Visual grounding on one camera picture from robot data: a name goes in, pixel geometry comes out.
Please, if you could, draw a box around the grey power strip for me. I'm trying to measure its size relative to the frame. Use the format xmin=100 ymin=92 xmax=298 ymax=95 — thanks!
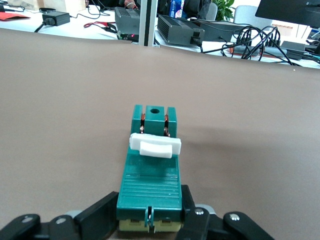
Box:
xmin=229 ymin=44 xmax=288 ymax=58

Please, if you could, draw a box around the dark flat power supply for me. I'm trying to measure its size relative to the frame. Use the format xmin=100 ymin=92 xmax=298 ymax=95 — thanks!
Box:
xmin=197 ymin=19 xmax=242 ymax=43

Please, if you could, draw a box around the red cable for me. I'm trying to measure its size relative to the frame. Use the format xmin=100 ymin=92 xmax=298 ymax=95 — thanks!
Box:
xmin=83 ymin=21 xmax=116 ymax=32

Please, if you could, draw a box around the green potted plant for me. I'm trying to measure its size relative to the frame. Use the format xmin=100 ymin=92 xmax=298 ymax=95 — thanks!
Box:
xmin=212 ymin=0 xmax=236 ymax=22

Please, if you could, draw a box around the black power supply red light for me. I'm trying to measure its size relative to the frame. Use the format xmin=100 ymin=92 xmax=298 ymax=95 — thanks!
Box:
xmin=114 ymin=6 xmax=141 ymax=41

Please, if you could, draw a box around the aluminium camera post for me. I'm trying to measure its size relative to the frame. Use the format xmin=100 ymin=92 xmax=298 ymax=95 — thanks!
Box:
xmin=138 ymin=0 xmax=159 ymax=48

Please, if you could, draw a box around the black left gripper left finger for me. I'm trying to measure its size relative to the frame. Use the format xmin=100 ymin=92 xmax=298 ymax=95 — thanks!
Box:
xmin=0 ymin=191 xmax=120 ymax=240

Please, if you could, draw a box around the red paper folder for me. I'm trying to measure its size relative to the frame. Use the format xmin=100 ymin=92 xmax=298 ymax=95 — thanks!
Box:
xmin=0 ymin=12 xmax=31 ymax=21

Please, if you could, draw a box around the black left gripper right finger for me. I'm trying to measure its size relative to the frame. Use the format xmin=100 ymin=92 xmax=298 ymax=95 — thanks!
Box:
xmin=176 ymin=184 xmax=276 ymax=240

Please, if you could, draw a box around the black ribbed power supply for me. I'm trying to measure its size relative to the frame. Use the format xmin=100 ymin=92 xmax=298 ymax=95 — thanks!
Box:
xmin=157 ymin=14 xmax=206 ymax=46

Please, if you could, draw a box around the blue printed package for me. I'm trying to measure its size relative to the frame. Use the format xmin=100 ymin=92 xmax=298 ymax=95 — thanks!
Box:
xmin=169 ymin=0 xmax=186 ymax=19

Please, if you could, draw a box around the black computer monitor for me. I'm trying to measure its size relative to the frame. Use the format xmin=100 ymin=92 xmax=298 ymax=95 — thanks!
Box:
xmin=254 ymin=0 xmax=320 ymax=29

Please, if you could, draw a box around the black power adapter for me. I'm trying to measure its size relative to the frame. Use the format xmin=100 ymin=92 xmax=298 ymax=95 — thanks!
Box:
xmin=41 ymin=11 xmax=71 ymax=27

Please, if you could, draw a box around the grey office chair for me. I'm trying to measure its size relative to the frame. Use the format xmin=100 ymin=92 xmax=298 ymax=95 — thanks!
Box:
xmin=233 ymin=4 xmax=273 ymax=31

